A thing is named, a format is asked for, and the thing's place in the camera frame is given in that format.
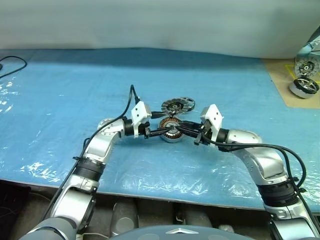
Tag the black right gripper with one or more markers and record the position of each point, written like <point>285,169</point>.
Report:
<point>203,135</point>

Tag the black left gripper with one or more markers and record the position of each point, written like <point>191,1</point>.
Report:
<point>147,131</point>

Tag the silver motor stator housing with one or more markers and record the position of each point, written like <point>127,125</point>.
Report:
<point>172,138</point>

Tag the silver motor cover plate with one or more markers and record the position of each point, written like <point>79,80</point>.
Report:
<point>172,106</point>

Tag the silver spoked rotor black rim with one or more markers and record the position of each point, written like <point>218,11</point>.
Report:
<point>193,103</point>

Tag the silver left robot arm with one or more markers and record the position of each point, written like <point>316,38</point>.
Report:
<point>100,145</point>

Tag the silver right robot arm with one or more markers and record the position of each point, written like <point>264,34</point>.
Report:
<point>265,162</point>

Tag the spare silver motor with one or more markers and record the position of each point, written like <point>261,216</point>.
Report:
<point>297,91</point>

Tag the spare motor cover plate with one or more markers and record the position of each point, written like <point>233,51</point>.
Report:
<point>305,67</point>

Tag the dark rounded shape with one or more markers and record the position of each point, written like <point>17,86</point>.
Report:
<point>195,217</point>
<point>125,217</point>

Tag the white backdrop panel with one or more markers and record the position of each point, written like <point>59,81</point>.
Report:
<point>150,25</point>

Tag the tan cardboard board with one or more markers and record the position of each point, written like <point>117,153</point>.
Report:
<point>280,82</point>

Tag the grey robot torso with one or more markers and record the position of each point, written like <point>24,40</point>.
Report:
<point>162,233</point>

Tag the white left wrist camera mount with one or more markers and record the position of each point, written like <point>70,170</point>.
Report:
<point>138,112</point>

